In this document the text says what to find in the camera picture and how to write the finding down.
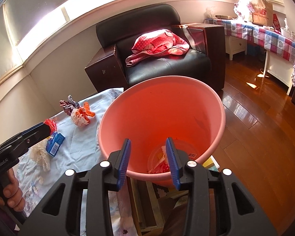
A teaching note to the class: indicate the pink plastic bucket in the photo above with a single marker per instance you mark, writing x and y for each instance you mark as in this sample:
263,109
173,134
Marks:
147,113

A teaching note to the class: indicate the blue cardboard box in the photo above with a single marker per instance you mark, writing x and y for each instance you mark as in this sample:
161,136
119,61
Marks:
55,142

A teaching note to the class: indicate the red crinkled wrapper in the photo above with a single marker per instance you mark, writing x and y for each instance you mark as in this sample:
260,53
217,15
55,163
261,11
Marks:
51,125

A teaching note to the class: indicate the white table frame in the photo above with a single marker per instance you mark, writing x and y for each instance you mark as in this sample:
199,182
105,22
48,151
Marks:
277,68

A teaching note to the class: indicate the blue storage box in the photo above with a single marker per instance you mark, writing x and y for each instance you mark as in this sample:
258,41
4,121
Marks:
255,50

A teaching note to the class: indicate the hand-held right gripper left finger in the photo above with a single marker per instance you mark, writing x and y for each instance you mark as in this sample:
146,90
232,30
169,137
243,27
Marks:
124,162

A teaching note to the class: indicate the purple and white wrapper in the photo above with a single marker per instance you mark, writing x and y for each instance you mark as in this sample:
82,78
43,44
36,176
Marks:
68,104

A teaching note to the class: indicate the red checked frilly bag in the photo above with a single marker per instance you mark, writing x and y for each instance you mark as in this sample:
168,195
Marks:
243,8

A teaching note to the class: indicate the flat brown box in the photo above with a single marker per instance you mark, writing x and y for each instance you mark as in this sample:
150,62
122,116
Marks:
223,16

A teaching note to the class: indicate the red gift packet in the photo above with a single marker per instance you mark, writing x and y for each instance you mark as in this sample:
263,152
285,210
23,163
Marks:
276,22

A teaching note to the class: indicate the window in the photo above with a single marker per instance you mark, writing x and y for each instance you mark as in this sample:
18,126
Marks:
100,2

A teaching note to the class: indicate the brown paper bag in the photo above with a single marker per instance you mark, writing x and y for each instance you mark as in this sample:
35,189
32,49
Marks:
260,12

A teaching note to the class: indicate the wooden stool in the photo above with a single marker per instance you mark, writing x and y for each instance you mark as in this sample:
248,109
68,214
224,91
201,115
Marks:
142,201

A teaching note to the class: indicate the light blue tablecloth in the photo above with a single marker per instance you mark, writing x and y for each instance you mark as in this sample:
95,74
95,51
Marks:
76,140

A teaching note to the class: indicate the person's left hand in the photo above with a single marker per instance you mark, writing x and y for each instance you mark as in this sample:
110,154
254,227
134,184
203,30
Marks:
13,196

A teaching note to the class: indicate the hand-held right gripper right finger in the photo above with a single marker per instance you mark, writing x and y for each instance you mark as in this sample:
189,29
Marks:
172,162

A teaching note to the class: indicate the person's leg in brown trousers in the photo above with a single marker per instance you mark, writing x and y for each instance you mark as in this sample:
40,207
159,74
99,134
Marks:
177,213

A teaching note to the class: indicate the cream lace-pattern wrapper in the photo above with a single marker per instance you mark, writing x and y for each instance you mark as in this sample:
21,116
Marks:
40,156

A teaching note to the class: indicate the pink polka-dot blanket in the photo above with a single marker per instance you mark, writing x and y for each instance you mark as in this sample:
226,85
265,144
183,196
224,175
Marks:
154,45

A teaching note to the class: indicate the glass jar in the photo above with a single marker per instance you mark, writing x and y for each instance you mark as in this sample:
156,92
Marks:
293,36

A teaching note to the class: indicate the orange and white wrapper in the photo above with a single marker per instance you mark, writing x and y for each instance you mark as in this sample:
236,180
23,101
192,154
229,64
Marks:
81,116

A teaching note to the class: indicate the stack of books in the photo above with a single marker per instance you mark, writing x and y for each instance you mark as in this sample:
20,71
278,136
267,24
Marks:
211,163

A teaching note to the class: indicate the red and white snack wrapper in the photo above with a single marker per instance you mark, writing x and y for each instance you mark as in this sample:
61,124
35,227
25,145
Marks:
159,167

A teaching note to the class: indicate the table with checkered cloth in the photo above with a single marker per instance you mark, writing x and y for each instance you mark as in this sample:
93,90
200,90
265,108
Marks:
268,38

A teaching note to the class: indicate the black leather armchair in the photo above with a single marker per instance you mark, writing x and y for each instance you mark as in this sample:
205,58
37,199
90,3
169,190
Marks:
167,68

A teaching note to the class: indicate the white drawer cabinet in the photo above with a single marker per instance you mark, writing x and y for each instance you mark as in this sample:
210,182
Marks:
236,45

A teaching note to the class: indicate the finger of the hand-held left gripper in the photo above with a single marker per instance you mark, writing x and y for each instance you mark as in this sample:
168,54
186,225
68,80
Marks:
35,127
33,139

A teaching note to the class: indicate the white lace ornament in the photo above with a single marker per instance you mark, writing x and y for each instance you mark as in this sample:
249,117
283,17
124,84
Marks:
209,12

